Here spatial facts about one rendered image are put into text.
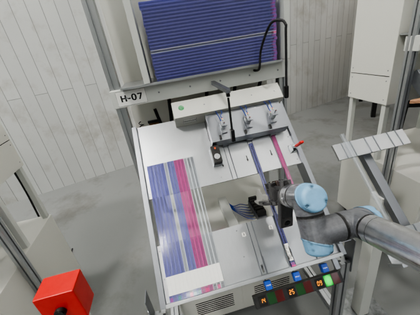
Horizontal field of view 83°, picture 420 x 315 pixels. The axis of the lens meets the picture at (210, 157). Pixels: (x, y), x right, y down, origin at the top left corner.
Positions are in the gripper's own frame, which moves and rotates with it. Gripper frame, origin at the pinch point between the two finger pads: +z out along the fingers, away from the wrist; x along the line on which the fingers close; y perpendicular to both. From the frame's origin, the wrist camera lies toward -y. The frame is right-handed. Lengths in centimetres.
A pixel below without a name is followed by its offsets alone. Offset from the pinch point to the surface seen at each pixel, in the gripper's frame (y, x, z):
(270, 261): -21.3, 7.3, -4.7
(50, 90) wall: 166, 164, 200
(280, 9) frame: 72, -20, -11
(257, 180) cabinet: 6, -16, 63
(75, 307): -21, 81, 5
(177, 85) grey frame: 54, 25, 1
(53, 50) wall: 203, 146, 182
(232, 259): -17.2, 21.0, -3.7
